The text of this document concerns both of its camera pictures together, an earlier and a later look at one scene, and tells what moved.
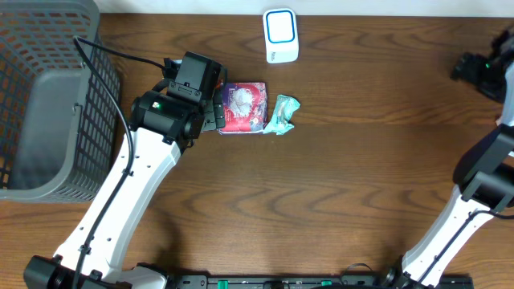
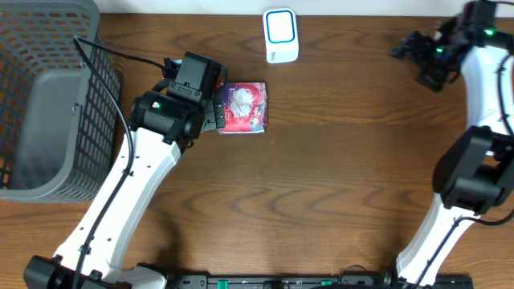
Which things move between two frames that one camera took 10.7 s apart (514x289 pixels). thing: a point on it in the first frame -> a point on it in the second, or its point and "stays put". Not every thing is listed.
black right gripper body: x=464 y=67 -> x=426 y=56
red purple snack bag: x=245 y=107 stays put
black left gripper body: x=219 y=114 stays put
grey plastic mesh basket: x=59 y=116 stays put
